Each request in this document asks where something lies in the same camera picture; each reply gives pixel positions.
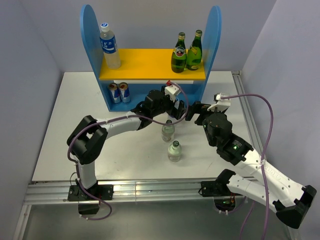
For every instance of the rear clear glass bottle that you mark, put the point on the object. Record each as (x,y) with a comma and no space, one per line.
(168,131)

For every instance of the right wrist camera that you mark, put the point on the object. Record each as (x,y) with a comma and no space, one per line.
(222,103)

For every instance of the right Red Bull can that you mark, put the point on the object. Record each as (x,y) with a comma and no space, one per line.
(124,92)

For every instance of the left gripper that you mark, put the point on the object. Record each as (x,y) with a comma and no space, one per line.
(176,113)

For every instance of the green Perrier lemon bottle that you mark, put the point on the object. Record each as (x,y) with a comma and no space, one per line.
(194,54)

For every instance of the aluminium mounting rail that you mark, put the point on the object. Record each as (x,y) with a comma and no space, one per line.
(53,193)

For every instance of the red bull can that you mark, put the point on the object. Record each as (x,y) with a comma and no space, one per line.
(114,92)
(124,92)

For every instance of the blue and yellow shelf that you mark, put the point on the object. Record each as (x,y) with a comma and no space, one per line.
(141,67)

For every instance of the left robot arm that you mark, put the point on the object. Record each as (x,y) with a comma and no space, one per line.
(87,140)

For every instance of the front clear glass bottle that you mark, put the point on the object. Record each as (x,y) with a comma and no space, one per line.
(174,151)

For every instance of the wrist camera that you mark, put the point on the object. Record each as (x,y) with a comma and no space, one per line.
(171,90)
(222,103)

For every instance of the green Perrier bottle red label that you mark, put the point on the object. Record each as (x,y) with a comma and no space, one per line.
(179,55)

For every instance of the left Red Bull can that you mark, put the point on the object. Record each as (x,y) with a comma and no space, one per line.
(114,92)

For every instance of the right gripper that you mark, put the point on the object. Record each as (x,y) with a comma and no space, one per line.
(197,107)

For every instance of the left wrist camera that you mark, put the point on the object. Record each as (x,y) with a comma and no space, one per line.
(171,90)

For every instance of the clear glass bottle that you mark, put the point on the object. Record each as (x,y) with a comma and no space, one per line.
(168,131)
(174,151)

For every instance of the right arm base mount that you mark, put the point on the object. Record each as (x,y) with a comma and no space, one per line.
(224,200)

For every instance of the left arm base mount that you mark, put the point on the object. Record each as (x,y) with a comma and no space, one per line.
(88,205)

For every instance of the Pocari Sweat bottle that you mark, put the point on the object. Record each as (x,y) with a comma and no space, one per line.
(172,117)
(109,46)

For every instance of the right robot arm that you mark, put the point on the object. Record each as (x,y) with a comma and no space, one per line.
(289,200)

